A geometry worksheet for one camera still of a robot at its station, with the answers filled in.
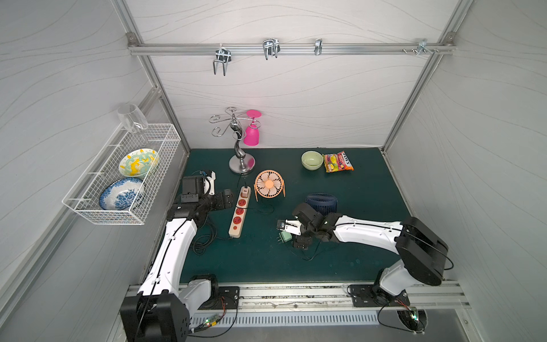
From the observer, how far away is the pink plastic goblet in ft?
3.33

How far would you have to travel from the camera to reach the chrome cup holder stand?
94cm

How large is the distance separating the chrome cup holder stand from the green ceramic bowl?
0.90ft

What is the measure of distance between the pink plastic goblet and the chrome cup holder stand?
15 mm
